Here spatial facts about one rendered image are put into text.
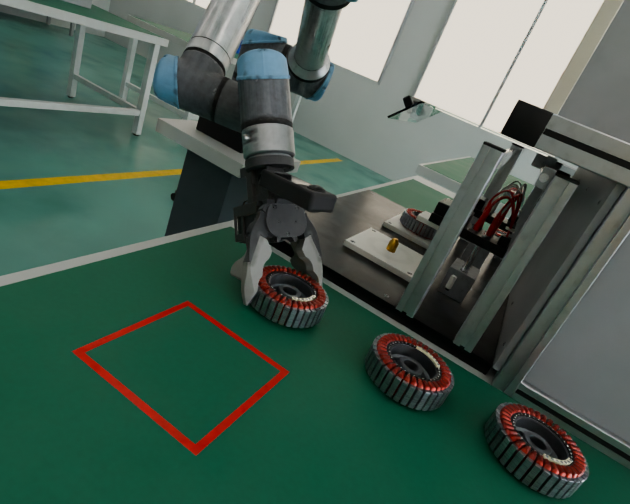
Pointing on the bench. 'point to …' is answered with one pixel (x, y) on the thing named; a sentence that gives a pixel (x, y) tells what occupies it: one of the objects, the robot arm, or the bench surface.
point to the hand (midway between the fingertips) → (288, 298)
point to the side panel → (596, 342)
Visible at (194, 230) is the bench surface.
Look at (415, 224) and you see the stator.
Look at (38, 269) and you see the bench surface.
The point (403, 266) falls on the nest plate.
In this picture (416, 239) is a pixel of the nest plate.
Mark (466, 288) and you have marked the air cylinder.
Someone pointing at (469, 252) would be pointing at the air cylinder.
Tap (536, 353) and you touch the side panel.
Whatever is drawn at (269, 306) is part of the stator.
